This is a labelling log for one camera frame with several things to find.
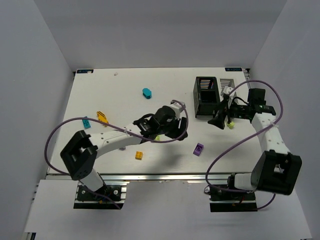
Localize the purple lego brick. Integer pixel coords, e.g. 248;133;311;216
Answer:
193;143;204;157

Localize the yellow square lego brick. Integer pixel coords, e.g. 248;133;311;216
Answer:
135;151;143;161

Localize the yellow striped lego assembly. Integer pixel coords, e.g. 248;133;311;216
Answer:
96;111;109;124

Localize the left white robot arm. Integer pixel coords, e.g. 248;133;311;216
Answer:
60;100;188;196

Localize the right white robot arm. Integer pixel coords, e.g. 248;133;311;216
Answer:
208;86;302;195

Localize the lime lego brick near container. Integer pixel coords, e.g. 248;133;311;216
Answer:
227;121;235;129

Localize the black slotted container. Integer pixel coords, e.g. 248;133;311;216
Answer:
193;76;220;118

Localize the white slotted container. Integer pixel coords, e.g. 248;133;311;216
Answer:
219;78;235;100

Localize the teal rounded lego brick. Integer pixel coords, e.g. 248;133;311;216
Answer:
142;88;152;99

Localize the flat teal lego plate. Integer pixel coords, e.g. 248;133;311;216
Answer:
82;116;91;130

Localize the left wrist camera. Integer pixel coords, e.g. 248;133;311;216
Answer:
169;101;186;119

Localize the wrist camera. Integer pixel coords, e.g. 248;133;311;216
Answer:
221;86;234;96
169;101;186;119

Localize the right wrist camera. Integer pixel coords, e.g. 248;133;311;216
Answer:
221;86;234;96

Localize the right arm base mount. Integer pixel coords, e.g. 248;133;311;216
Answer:
206;186;258;213

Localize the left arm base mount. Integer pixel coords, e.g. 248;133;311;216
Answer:
73;181;128;210

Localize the aluminium table rail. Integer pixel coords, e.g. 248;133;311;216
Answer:
46;173;283;182

